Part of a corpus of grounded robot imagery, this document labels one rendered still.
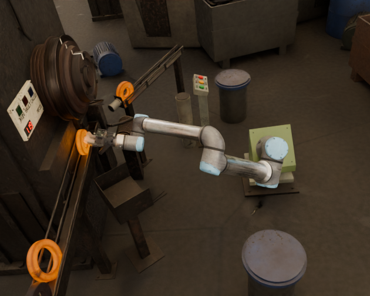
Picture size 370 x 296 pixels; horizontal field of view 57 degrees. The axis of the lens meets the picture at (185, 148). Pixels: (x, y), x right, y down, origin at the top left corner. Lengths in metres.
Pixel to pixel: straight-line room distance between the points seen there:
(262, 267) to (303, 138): 1.60
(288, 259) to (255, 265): 0.17
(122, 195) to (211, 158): 0.54
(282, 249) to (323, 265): 0.54
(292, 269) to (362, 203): 1.06
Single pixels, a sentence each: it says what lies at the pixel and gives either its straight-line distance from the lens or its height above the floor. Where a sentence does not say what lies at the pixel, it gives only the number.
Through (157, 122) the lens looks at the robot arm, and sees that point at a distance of 2.11.
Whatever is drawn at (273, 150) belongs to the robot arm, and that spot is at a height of 0.46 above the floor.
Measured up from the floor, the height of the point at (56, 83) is 1.21.
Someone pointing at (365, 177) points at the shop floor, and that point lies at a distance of 2.93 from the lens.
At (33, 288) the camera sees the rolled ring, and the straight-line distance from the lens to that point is 1.61.
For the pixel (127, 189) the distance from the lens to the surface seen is 1.99.
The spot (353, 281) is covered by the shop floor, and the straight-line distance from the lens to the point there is 2.37.
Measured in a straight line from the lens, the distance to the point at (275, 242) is 1.90.
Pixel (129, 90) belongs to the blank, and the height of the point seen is 0.71.
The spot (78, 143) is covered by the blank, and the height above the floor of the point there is 0.79.
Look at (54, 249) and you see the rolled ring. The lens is 1.78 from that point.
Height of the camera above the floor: 2.01
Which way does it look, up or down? 41 degrees down
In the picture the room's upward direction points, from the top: 9 degrees counter-clockwise
